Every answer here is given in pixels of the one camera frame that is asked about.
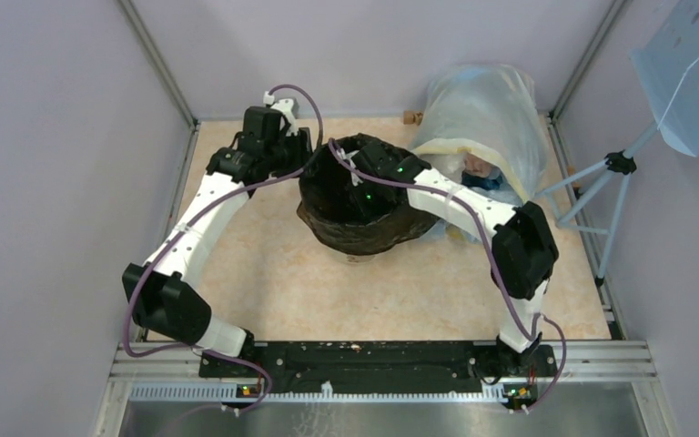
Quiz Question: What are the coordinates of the black trash bag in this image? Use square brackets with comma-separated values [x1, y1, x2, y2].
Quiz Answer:
[297, 133, 438, 255]

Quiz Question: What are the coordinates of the beige round trash bin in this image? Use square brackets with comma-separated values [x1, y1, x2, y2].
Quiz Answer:
[345, 254, 377, 264]

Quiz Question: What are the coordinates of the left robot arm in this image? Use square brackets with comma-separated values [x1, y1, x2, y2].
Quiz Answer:
[122, 98, 312, 376]

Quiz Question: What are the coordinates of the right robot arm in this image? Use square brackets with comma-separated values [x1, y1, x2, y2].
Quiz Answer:
[329, 141, 559, 375]

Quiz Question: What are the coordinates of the small wooden block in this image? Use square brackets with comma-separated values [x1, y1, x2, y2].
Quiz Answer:
[402, 110, 424, 126]

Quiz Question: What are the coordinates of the large translucent plastic bag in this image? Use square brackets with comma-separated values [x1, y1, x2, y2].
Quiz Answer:
[409, 65, 548, 203]

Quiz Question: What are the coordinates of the blue plastic bag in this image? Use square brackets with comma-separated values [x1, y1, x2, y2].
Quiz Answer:
[421, 168, 522, 244]

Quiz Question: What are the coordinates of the blue perforated lamp panel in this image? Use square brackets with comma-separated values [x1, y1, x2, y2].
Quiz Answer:
[631, 0, 699, 157]

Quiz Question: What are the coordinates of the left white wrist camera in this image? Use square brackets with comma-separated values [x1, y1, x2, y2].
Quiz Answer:
[263, 91, 299, 137]

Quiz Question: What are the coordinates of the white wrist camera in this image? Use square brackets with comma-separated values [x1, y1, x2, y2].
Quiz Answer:
[336, 148, 358, 172]
[263, 91, 299, 137]

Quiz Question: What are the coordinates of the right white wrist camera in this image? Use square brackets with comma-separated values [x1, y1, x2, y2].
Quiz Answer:
[336, 148, 358, 172]

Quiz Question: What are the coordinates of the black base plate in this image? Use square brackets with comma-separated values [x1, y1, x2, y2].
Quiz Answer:
[198, 340, 557, 395]

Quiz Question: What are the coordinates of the white toothed cable rail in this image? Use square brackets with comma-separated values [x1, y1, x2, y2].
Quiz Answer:
[129, 382, 507, 404]

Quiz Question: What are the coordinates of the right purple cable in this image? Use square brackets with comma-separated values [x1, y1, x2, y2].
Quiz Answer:
[327, 138, 568, 414]

